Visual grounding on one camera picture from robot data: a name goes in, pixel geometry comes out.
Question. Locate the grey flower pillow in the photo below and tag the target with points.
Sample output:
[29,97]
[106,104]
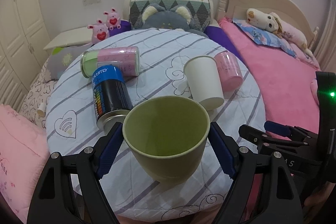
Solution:
[61,58]

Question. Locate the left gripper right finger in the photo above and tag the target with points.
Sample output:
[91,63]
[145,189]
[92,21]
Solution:
[262,191]

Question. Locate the white nightstand top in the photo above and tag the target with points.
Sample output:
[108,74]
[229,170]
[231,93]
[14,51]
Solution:
[75,37]

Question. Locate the green pink tall can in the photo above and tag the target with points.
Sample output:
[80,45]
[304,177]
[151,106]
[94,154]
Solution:
[125,58]

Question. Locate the small white tube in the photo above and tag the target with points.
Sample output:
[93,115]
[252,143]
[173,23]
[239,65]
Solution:
[41,111]

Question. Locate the white paper cup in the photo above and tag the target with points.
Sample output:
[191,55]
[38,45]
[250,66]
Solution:
[204,83]

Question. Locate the rear pink bunny plush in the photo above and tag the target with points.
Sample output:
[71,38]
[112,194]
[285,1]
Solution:
[113,19]

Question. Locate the heart pattern sheet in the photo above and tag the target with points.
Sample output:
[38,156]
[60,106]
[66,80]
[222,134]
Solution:
[40,92]

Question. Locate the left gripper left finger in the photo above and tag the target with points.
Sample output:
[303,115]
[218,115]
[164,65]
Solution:
[53,199]

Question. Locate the front pink bunny plush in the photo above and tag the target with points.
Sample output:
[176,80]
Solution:
[100,31]

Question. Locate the blue cartoon pillow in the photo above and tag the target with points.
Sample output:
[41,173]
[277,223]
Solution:
[259,36]

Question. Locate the olive green plastic cup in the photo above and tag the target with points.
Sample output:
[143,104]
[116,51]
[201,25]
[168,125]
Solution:
[167,136]

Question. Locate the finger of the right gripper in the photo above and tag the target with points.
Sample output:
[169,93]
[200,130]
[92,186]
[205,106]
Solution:
[294,133]
[258,137]

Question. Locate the diamond pattern bolster pillow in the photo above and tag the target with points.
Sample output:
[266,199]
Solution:
[201,10]

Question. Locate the cream wooden headboard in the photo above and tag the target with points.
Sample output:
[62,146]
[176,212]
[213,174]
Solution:
[286,9]

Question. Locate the wall socket plate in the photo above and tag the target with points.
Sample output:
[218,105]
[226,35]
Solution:
[90,2]

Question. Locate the blue black spray can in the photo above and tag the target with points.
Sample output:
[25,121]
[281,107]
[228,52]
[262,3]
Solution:
[110,96]

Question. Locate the pink quilt at left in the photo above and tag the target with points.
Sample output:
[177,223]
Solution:
[24,152]

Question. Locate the grey bear plush cushion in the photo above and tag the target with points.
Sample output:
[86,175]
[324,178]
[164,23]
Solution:
[177,18]

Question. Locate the pink bunny plush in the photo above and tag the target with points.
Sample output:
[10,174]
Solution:
[100,31]
[113,19]

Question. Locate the white dog plush toy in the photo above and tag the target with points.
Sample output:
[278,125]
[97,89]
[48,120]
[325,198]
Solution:
[275,25]

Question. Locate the pink plastic cup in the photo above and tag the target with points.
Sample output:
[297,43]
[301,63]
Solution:
[229,71]

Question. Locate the purple blanket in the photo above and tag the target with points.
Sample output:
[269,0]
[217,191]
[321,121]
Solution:
[125,27]

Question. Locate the cream wardrobe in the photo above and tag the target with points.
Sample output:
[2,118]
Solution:
[23,38]

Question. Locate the pink bed blanket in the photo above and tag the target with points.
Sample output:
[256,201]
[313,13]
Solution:
[284,81]

